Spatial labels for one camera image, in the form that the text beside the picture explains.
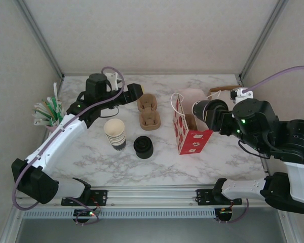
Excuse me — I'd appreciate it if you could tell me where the black plastic lids stack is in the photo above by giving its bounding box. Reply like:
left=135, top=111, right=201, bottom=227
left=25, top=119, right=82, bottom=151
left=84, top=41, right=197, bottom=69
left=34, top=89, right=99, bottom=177
left=133, top=135, right=154, bottom=160

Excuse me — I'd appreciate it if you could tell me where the small black controller board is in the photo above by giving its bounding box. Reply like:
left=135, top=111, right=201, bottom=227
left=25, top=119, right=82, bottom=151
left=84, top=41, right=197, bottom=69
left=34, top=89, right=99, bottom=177
left=216, top=207, right=234, bottom=216
left=73, top=209, right=95, bottom=219

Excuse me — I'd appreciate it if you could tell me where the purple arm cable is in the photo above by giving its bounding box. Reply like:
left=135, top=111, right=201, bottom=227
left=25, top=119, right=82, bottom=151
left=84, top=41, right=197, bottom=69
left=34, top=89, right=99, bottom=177
left=219, top=65, right=304, bottom=225
left=12, top=66, right=125, bottom=226

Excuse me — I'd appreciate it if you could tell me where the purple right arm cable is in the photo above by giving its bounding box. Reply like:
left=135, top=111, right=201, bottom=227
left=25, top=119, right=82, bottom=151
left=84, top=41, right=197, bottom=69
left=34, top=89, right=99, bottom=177
left=219, top=65, right=304, bottom=225

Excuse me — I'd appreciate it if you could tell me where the aluminium rail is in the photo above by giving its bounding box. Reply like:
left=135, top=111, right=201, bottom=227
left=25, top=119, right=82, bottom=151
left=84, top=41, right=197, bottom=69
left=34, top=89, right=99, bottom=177
left=15, top=186, right=291, bottom=210

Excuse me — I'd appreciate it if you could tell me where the grey slotted cable duct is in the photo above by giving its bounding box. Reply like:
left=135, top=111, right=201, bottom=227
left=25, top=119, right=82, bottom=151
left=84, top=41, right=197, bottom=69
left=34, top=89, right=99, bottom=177
left=22, top=209, right=216, bottom=219

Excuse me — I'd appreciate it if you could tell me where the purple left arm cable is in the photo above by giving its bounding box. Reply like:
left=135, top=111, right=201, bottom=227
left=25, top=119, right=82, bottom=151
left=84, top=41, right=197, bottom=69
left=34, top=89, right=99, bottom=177
left=12, top=66, right=125, bottom=226

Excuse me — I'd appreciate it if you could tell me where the red white patterned gift bag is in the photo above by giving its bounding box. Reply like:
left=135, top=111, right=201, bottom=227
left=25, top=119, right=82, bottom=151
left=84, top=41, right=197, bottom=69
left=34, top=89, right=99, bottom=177
left=170, top=88, right=221, bottom=155

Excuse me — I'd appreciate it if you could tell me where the white napkin stack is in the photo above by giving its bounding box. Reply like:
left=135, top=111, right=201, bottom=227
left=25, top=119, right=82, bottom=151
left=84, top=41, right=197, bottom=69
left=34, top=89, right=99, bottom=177
left=212, top=91, right=231, bottom=102

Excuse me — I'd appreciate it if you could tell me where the green white wrapped straw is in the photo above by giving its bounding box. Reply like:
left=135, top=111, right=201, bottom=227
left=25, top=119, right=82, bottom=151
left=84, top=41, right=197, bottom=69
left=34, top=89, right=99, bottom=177
left=31, top=113, right=51, bottom=122
left=33, top=119, right=54, bottom=127
left=33, top=101, right=51, bottom=117
left=55, top=100, right=64, bottom=119
left=47, top=95, right=57, bottom=118

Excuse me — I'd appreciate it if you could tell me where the brown pulp cup carrier stack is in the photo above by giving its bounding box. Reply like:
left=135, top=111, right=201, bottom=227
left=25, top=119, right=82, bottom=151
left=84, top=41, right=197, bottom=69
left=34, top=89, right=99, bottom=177
left=136, top=93, right=162, bottom=132

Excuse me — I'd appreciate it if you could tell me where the brown cardboard tray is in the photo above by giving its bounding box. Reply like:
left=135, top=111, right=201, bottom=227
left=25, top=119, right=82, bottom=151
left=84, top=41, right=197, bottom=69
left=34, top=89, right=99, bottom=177
left=207, top=86, right=243, bottom=101

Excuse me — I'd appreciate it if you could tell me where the paper cup stack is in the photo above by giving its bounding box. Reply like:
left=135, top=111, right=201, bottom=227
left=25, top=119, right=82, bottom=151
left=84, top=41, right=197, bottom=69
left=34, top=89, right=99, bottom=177
left=103, top=118, right=127, bottom=152

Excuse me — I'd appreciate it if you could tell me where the aluminium frame post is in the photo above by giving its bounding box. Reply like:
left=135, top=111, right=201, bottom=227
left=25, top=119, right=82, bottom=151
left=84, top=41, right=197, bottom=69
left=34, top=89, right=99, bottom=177
left=238, top=0, right=289, bottom=79
left=14, top=0, right=65, bottom=79

